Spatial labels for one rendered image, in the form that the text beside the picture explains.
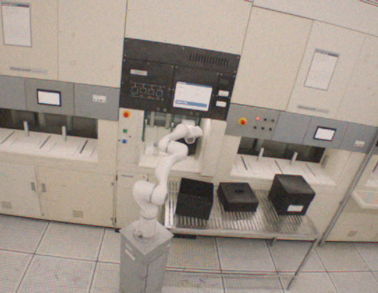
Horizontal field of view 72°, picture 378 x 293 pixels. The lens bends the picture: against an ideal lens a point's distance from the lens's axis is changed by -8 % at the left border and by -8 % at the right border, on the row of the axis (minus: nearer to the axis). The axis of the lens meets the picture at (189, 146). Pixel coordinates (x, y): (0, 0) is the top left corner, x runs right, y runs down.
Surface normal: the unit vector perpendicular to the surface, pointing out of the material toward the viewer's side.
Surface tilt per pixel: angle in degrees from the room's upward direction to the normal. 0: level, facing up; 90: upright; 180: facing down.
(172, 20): 90
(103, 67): 90
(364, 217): 90
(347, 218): 90
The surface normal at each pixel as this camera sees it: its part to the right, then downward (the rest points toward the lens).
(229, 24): 0.07, 0.45
